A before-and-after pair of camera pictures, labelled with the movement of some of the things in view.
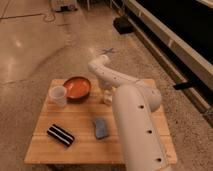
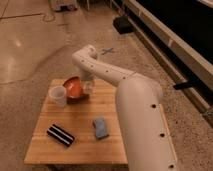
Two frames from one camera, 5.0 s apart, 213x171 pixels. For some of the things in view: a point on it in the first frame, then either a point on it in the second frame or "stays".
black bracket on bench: x=184 y=85 stays
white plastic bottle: x=108 y=97 -> x=88 y=87
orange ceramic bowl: x=78 y=89 stays
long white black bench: x=179 y=34 stays
